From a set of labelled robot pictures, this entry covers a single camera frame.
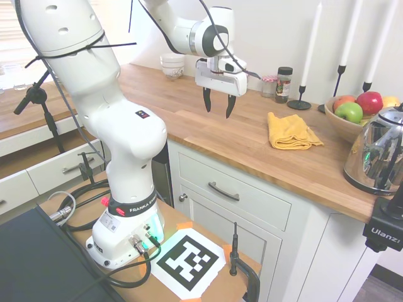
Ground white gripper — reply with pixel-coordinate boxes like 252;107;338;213
194;59;248;120

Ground yellow terry towel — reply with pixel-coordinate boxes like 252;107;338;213
267;111;324;150

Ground glass jar red checked lid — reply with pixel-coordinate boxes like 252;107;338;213
261;75;276;99

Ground white bowl with floral print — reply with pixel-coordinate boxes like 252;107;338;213
161;64;184;81

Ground spice jar black lid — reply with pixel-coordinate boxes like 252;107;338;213
274;66;294;104

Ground short black candle holder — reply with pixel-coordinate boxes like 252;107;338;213
287;84;312;111

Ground dark dishwasher front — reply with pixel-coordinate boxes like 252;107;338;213
152;143;174;209

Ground white taper candle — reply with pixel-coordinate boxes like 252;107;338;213
340;0;363;67
300;1;324;87
364;0;398;84

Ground white cabinet drawer front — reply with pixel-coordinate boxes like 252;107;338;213
177;150;292;233

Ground white cabinet door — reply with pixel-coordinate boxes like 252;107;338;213
180;184;283;274

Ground black zip tie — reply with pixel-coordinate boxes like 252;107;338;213
127;0;135;33
24;31;138;69

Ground tall black candle holder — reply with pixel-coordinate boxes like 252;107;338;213
317;64;348;114

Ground orange fruit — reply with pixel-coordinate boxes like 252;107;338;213
332;95;357;111

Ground wooden fruit bowl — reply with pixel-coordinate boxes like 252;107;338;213
324;96;376;144

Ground green apple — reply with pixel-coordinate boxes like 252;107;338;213
334;102;364;125

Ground small black clamp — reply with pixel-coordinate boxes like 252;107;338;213
77;151;97;185

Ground red apple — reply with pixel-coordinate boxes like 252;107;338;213
356;91;383;116

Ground black white marker sheet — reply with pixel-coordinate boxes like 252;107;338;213
150;229;228;300

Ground chrome electric kettle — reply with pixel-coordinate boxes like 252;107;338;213
343;104;403;196

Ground black boom stand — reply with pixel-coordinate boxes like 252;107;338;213
13;70;67;155

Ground yellow apple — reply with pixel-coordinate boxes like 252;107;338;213
381;96;402;109

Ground white kitchen cabinet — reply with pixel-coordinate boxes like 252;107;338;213
166;138;389;302

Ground black screw clamp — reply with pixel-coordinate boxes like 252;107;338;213
229;221;263;302

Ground white drawer unit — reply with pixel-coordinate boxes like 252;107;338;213
0;146;108;216

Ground black Ulanzi clamp stand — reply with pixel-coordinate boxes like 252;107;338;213
361;188;403;253

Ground window blind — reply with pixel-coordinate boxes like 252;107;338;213
0;0;36;55

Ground black flat case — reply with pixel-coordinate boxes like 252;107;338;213
0;204;127;302

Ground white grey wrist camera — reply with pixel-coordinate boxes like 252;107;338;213
218;57;248;75

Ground black camera cable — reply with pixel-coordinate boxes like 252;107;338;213
198;0;263;80

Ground metal bar drawer handle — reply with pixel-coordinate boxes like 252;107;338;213
62;157;96;175
207;181;241;203

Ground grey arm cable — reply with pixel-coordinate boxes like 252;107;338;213
14;0;110;164

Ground thick black power cable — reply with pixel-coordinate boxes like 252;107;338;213
61;181;111;234

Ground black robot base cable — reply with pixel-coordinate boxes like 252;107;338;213
106;234;163;289

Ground grey cable metal connector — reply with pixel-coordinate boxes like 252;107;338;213
46;191;77;223

